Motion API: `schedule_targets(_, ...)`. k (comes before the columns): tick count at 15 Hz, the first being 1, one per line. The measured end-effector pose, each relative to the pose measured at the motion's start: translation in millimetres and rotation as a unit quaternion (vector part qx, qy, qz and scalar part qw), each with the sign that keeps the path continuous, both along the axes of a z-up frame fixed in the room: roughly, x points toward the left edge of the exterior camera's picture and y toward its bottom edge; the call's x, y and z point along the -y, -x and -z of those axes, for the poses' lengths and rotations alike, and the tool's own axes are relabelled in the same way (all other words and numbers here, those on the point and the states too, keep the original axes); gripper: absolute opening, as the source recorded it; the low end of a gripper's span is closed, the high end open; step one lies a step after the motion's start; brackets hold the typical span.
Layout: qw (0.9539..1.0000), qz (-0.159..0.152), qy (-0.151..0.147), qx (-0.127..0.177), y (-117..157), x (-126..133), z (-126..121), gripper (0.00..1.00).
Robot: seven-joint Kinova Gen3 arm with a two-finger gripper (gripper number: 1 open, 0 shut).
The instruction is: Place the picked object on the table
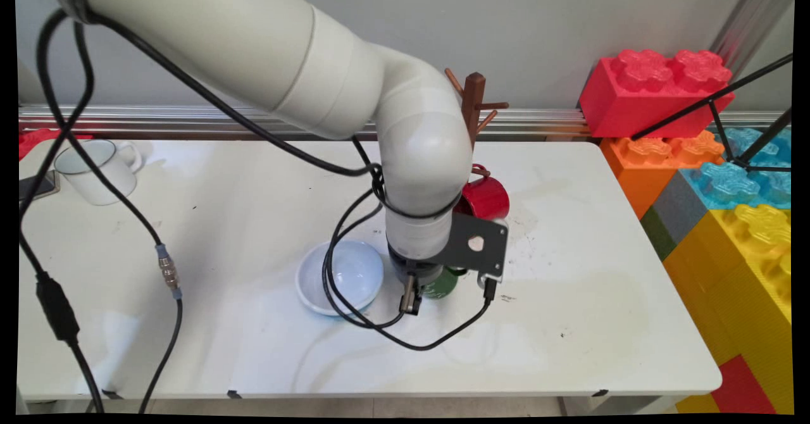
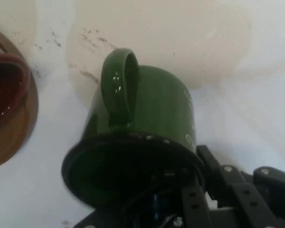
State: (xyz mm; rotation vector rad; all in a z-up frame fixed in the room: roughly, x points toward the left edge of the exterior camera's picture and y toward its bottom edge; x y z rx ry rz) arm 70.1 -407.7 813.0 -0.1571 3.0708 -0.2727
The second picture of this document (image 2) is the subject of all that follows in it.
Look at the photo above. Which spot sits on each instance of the brown wooden mug tree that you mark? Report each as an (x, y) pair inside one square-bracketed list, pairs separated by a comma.
[(19, 142)]

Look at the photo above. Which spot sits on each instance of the red mug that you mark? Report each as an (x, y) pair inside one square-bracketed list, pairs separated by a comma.
[(7, 80)]

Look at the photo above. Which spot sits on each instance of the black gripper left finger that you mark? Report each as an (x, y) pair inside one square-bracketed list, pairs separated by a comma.
[(194, 204)]

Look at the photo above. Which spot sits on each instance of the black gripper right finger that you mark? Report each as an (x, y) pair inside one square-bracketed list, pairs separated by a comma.
[(247, 194)]

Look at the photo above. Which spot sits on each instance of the green enamel mug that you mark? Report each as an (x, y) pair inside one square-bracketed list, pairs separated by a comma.
[(152, 99)]

